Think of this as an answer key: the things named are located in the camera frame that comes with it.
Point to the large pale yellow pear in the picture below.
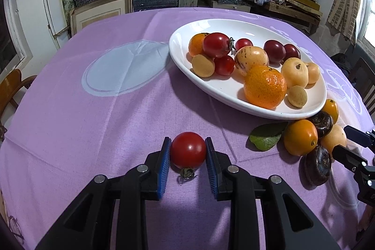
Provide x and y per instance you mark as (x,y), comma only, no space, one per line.
(295,72)

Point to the small red cherry tomato plate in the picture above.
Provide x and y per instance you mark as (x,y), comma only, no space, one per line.
(243,42)

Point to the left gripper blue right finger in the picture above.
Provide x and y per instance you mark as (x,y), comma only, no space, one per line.
(288,222)

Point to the large red tomato in plate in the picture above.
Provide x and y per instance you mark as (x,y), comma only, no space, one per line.
(217,45)

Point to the yellow apricot fruit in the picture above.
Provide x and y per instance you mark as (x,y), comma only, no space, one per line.
(313,72)

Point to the speckled yellow pepino melon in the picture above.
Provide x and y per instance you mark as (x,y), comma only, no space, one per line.
(249,57)

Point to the dark wooden chair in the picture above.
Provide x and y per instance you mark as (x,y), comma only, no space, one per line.
(362,79)

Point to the small tan longan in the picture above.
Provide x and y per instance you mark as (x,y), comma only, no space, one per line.
(203,66)

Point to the small red cherry tomato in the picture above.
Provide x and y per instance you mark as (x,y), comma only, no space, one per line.
(224,65)

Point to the pale yellow round pear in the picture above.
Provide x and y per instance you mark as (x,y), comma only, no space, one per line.
(337,136)

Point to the cardboard framed box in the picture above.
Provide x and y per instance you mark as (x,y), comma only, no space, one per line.
(96,11)

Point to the dark mangosteen front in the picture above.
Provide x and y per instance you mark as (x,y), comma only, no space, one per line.
(317,166)

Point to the purple printed tablecloth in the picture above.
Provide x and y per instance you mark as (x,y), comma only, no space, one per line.
(112,94)

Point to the white oval plate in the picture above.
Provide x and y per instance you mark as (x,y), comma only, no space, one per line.
(230,89)

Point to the dark red plum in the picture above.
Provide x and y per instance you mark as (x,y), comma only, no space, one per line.
(275,51)

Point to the large orange mandarin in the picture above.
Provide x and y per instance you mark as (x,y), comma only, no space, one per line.
(264,87)

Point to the brown wooden chair left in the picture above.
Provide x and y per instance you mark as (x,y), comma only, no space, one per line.
(10,86)

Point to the small orange mandarin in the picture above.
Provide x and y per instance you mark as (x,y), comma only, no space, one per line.
(196,44)

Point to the large red tomato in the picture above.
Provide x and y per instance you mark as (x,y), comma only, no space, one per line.
(217,45)
(188,150)

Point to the orange tomato near plate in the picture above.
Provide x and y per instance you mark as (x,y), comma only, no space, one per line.
(300,137)

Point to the orange yellow tomato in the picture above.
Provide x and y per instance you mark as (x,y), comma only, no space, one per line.
(331,108)

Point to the green leaf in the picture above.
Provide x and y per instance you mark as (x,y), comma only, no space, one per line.
(266,136)

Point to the dark purple mangosteen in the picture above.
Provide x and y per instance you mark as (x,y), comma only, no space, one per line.
(323,123)

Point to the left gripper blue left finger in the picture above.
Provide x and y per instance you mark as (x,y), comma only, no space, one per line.
(109,206)

